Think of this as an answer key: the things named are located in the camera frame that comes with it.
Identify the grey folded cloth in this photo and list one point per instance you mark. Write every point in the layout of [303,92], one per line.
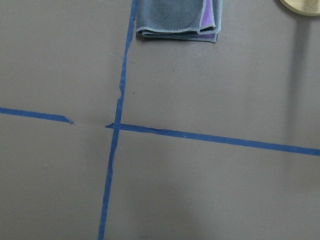
[190,20]

